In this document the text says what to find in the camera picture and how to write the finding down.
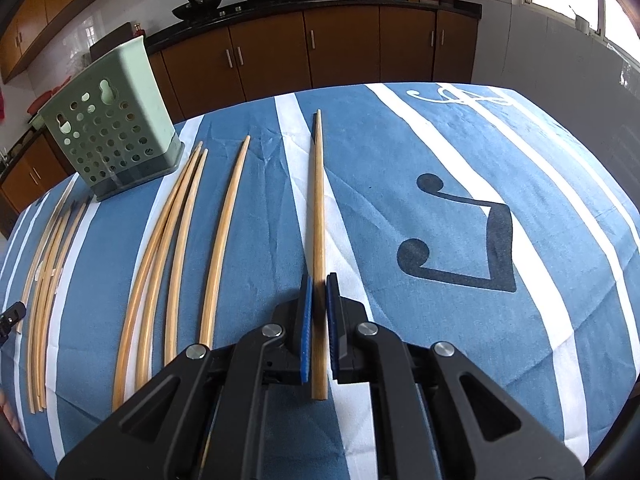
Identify black wok on stove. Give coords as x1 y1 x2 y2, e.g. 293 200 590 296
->
171 0 222 22

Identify green perforated utensil holder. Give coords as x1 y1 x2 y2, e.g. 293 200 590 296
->
37 37 184 200

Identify thin pale chopstick far left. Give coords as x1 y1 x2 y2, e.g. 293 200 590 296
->
17 174 78 340

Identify black left gripper tip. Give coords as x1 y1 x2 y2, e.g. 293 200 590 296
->
0 301 26 347

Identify wooden chopstick far left bundle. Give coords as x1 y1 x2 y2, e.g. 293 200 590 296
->
27 210 68 414

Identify wooden chopstick left bundle middle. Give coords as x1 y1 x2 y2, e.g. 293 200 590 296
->
29 203 75 414

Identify brown lower kitchen cabinets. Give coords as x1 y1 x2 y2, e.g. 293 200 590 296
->
145 0 482 122

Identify wooden chopstick of group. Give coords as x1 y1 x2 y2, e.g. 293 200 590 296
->
134 142 203 389
112 142 203 412
163 148 208 364

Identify wooden chopstick bundle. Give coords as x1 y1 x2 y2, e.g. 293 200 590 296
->
27 210 68 414
29 203 75 414
35 200 91 412

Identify blue white striped tablecloth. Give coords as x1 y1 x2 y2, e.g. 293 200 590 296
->
1 84 639 479

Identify brown left side cabinet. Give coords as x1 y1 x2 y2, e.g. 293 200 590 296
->
1 129 74 240

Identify wooden chopstick left bundle inner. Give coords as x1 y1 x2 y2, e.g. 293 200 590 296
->
35 200 91 412

